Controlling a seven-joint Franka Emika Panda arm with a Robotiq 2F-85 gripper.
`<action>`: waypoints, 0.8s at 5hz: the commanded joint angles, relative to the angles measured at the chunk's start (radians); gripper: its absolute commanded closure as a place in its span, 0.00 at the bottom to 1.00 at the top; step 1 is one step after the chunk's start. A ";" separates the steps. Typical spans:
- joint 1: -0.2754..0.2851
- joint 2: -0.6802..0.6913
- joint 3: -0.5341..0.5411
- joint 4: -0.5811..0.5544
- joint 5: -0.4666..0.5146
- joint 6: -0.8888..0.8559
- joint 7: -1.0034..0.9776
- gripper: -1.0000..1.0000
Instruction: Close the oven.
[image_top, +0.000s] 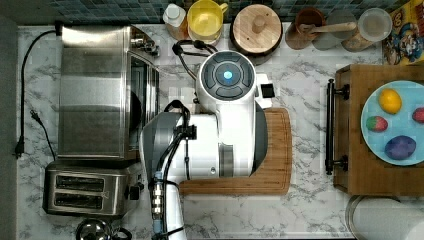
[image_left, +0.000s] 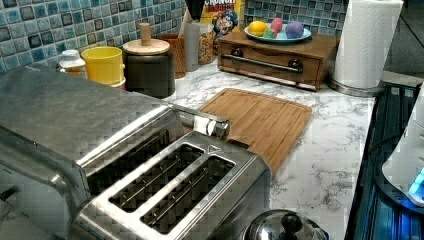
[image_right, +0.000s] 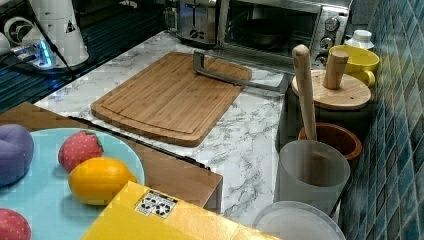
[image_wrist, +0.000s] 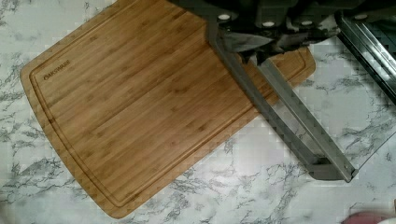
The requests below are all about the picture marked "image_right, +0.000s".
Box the glass oven door with handle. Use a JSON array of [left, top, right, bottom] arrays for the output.
[[192, 51, 293, 94]]

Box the silver two-slot toaster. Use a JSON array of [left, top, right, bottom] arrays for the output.
[[177, 0, 217, 46]]

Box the black canister with wooden lid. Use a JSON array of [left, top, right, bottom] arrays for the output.
[[275, 45, 378, 150]]

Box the frosted plastic cup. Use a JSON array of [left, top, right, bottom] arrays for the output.
[[274, 140, 350, 215]]

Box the bamboo cutting board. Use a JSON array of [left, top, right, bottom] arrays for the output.
[[91, 52, 242, 147]]

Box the wooden rolling pin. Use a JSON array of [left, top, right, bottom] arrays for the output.
[[292, 44, 317, 140]]

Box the yellow ceramic mug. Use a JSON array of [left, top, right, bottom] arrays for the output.
[[329, 45, 379, 88]]

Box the white lidded jar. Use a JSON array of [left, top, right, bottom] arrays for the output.
[[344, 29, 374, 50]]

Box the purple toy fruit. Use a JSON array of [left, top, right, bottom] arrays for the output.
[[0, 124, 34, 187]]

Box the silver toaster oven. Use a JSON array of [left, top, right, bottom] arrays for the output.
[[217, 0, 352, 68]]

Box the orange toy fruit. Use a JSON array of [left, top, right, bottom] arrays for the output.
[[68, 157, 138, 205]]

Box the yellow cereal box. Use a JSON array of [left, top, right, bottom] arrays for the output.
[[82, 182, 280, 240]]

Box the black pan inside oven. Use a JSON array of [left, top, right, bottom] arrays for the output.
[[244, 19, 292, 48]]

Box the brown ceramic utensil pot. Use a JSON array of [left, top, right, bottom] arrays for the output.
[[316, 123, 362, 168]]

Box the light blue plate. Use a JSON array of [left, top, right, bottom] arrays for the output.
[[0, 127, 146, 240]]

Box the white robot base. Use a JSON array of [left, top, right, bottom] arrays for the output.
[[3, 0, 89, 70]]

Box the red toy strawberry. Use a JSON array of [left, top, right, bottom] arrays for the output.
[[58, 131, 104, 173], [0, 208, 32, 240]]

